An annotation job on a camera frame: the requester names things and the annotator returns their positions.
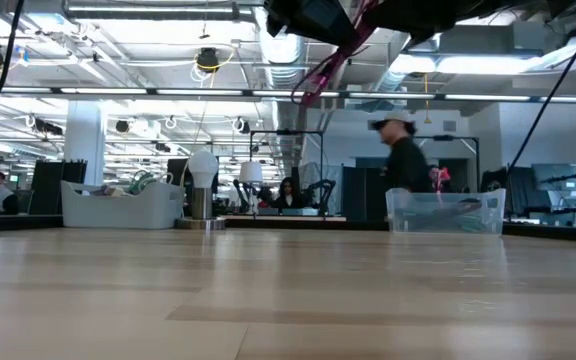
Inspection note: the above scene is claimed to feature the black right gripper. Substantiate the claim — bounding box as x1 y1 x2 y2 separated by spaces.
265 0 470 47

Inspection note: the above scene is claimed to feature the maroon braided cable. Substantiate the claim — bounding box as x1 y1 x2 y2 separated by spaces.
289 0 386 109

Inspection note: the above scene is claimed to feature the dark blue cable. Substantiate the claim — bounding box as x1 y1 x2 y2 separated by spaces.
400 197 485 222

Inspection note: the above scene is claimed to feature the white shade table lamp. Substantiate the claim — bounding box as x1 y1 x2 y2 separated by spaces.
238 160 265 214

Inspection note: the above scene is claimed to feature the black partition panel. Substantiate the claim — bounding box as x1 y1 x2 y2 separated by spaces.
342 165 392 223
29 159 89 217

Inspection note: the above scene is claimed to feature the light bulb on metal stand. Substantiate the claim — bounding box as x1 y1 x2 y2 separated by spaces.
174 150 227 232

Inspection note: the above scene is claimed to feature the long ceiling light strip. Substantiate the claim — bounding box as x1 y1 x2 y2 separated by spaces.
0 85 576 104

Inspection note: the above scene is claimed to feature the white round column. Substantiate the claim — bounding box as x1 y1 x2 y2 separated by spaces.
63 101 107 187

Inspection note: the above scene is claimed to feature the black office chair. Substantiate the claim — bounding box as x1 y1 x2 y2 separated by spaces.
479 166 540 217

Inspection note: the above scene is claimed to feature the clear plastic bin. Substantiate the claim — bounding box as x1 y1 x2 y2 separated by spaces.
384 187 508 237

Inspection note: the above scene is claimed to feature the white plastic bin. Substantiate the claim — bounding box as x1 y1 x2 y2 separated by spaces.
59 179 187 231

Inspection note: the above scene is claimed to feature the background monitor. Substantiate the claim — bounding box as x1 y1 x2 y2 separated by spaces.
530 162 576 194

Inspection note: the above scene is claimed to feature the silver ventilation duct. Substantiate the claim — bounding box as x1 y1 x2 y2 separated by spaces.
367 29 420 94

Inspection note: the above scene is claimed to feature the black stand frame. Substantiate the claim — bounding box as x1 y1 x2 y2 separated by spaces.
414 134 481 194
248 129 326 218

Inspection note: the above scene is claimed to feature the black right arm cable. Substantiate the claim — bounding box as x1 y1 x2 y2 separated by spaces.
505 0 576 174

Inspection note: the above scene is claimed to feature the black aluminium rig frame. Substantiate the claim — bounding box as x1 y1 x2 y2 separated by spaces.
0 213 576 246

